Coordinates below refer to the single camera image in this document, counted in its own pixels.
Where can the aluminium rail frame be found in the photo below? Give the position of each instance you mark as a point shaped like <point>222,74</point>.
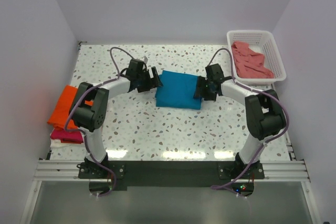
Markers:
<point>286,169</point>

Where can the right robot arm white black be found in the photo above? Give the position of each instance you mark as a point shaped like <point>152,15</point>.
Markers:
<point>265,117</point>

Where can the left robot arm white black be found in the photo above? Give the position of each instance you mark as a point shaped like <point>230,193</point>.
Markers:
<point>88,112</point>

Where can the orange folded t shirt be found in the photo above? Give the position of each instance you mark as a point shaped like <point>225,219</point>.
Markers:
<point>60,113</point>

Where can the blue t shirt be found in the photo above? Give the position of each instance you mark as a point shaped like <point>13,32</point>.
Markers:
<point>177,91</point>

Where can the magenta folded t shirt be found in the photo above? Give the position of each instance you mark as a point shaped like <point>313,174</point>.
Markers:
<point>66,137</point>

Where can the white plastic basket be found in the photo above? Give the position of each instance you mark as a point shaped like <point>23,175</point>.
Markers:
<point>263,42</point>

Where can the white folded t shirt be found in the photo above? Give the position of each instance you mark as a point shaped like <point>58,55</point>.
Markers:
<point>59,144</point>

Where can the salmon pink t shirt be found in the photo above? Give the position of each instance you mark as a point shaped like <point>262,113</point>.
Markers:
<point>248,63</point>

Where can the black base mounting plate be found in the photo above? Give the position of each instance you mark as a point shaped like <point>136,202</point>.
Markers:
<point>106,186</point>

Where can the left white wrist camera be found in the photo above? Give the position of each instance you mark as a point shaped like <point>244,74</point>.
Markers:
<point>145,59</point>

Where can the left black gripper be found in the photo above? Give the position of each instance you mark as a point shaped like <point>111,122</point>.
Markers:
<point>153,83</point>

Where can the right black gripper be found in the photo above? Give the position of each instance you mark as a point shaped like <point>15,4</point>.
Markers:
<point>200,83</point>

